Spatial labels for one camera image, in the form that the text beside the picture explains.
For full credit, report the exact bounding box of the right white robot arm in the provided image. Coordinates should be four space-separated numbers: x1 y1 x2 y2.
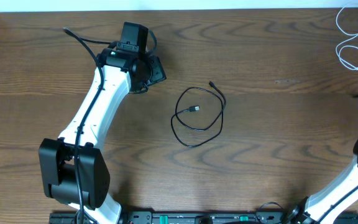
282 140 358 224

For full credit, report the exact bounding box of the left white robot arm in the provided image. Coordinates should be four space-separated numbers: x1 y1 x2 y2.
39 22 166 223

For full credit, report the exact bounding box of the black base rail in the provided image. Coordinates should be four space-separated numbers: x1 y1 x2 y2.
48 211 358 224

